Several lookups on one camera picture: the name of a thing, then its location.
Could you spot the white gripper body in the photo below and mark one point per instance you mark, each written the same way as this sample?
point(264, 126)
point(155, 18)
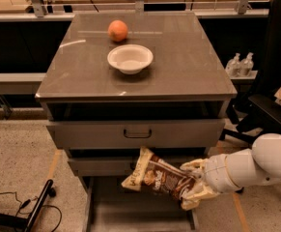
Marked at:
point(217, 172)

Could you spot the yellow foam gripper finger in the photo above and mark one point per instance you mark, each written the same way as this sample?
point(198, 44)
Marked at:
point(191, 196)
point(194, 168)

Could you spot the brown chip bag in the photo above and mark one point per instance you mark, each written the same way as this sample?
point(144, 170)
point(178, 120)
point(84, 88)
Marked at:
point(155, 174)

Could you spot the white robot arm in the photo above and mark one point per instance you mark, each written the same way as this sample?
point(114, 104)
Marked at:
point(258, 166)

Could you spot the grey middle drawer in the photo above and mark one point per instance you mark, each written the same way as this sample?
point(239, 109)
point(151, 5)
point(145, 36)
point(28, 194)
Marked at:
point(134, 134)

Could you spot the grey drawer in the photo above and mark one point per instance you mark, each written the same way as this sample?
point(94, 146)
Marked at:
point(120, 165)
point(134, 134)

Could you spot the grey bottom drawer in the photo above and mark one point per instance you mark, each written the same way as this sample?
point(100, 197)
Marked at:
point(120, 165)

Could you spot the grey metal drawer cabinet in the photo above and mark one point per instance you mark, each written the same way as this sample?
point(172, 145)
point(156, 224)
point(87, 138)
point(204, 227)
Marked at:
point(185, 81)

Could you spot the black office chair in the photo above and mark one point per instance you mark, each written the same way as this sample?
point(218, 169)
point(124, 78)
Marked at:
point(263, 113)

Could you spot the left clear sanitizer bottle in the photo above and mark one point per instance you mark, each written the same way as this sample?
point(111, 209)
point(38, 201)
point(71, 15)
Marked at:
point(232, 67)

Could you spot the clear sanitizer bottle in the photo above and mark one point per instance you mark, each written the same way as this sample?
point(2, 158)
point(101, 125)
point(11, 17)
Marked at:
point(246, 65)
point(232, 67)

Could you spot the right clear sanitizer bottle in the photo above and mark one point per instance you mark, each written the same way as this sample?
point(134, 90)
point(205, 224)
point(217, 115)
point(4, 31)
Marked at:
point(246, 65)

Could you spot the white paper bowl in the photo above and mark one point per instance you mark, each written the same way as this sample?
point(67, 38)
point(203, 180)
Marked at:
point(130, 58)

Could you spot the orange round fruit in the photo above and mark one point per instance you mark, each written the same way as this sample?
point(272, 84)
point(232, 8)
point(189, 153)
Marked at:
point(117, 31)

